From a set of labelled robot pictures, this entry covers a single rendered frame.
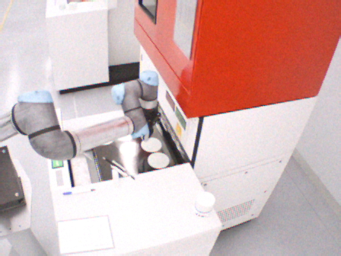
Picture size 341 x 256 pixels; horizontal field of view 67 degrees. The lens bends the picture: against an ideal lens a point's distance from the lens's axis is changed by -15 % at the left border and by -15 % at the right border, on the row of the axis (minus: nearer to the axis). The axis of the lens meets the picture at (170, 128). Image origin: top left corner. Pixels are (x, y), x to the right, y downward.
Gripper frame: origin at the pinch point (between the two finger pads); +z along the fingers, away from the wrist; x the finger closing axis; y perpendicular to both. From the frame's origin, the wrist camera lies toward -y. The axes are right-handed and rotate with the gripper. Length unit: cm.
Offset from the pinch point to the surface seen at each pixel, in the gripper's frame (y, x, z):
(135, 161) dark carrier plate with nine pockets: -7.5, -0.7, 7.3
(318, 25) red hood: 45, -52, -65
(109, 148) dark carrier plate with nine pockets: -9.4, 14.3, 7.3
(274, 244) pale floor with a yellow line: 52, -86, 97
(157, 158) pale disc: 0.3, -7.8, 7.2
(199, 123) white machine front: 3.4, -24.2, -22.4
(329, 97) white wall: 149, -73, 18
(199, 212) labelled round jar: -19.8, -42.1, -3.5
